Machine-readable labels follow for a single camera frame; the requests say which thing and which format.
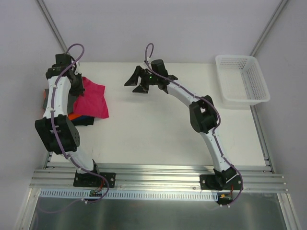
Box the pink t shirt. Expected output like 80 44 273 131
73 77 109 119

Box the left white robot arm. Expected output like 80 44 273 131
35 53 101 186

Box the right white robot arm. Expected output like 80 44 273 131
124 59 237 191

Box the orange t shirt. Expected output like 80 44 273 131
43 88 83 121

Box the blue t shirt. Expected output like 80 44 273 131
76 115 94 120

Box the black t shirt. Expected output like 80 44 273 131
72 119 94 126

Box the white plastic basket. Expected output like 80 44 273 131
215 55 271 107

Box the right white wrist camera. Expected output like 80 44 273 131
144 58 151 66

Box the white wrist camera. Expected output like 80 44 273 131
73 61 81 75
144 58 151 66

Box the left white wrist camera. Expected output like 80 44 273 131
73 61 81 75

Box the aluminium rail frame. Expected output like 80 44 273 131
29 62 288 193

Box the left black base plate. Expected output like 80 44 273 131
73 172 116 188

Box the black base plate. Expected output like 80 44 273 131
200 174 243 191
73 172 116 188

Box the white slotted cable duct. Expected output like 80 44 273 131
40 189 218 202

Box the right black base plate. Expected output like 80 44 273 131
200 174 243 191

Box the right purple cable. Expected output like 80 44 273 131
145 43 243 204

